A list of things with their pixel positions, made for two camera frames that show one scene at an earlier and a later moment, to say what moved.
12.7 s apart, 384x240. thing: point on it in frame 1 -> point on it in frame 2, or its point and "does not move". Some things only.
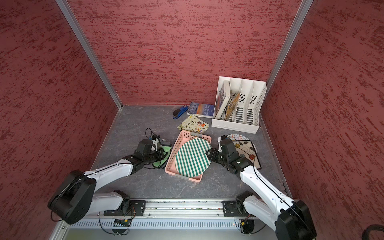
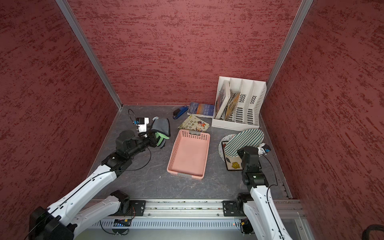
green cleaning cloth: x=158 y=164 -> x=161 y=127
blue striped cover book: x=201 y=110 does not move
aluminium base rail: x=172 y=209 does not move
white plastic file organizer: x=239 y=103 does not move
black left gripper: x=160 y=151 -> x=153 y=139
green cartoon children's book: x=193 y=124 does not move
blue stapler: x=178 y=112 does not move
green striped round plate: x=191 y=159 -> x=253 y=137
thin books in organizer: x=224 y=96 does not move
